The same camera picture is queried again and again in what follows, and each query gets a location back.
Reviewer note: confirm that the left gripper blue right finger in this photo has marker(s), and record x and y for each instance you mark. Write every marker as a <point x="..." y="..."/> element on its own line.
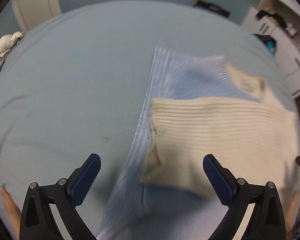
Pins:
<point x="267" y="219"/>

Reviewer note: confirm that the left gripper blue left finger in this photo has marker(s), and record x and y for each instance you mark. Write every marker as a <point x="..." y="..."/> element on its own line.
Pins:
<point x="37" y="220"/>

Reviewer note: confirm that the blue and white knit sweater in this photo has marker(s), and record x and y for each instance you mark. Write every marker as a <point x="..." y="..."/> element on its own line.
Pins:
<point x="195" y="106"/>

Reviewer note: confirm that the white bedroom door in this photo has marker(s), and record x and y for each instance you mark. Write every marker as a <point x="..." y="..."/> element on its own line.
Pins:
<point x="31" y="13"/>

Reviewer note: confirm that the person's right hand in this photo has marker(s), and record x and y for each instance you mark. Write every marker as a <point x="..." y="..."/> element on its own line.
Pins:
<point x="292" y="217"/>

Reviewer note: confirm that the person's left bare foot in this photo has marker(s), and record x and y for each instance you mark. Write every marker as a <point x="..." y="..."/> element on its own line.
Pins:
<point x="13" y="212"/>

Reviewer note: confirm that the black and teal bag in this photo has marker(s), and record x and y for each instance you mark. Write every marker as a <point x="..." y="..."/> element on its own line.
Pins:
<point x="269" y="42"/>

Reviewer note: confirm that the light blue bed sheet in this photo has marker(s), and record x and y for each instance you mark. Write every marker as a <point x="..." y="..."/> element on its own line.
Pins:
<point x="76" y="85"/>

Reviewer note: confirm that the white cabinet with shelves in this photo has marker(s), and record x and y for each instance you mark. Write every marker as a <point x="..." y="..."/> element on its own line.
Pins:
<point x="288" y="37"/>

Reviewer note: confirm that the black garment on cabinet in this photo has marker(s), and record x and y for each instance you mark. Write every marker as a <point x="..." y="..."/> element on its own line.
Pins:
<point x="276" y="17"/>

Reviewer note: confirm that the white puffy duvet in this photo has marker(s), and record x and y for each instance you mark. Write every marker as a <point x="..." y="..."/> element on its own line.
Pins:
<point x="7" y="42"/>

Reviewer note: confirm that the black and white box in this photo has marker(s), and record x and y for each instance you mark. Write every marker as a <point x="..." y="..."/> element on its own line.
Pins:
<point x="211" y="7"/>

